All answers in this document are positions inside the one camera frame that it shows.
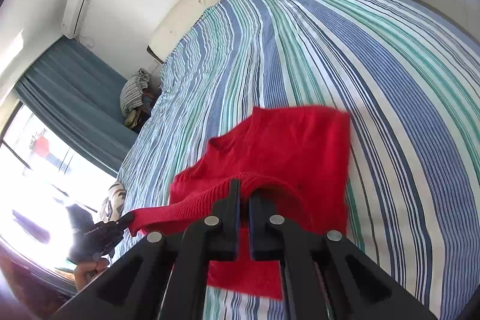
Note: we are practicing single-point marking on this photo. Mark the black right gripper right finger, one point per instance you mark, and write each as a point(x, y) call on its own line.
point(325, 276)

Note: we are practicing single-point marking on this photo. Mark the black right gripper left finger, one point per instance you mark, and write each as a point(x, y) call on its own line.
point(163, 276)

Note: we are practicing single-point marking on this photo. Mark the patterned cream cushion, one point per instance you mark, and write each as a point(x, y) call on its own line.
point(113, 204)

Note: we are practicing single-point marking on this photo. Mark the white wall air conditioner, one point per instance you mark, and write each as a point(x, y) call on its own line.
point(74, 15)

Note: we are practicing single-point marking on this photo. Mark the person's left hand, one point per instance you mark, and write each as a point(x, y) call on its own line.
point(86, 272)

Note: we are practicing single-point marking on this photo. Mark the striped blue green bedspread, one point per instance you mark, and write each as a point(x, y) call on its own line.
point(408, 78)

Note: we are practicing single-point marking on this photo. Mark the red knit sweater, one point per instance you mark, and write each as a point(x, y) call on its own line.
point(298, 155)

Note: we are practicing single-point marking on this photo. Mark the teal blue curtain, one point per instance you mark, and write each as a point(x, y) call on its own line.
point(77, 96)

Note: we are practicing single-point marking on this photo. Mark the striped folded clothes pile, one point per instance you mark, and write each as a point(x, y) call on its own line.
point(131, 97)

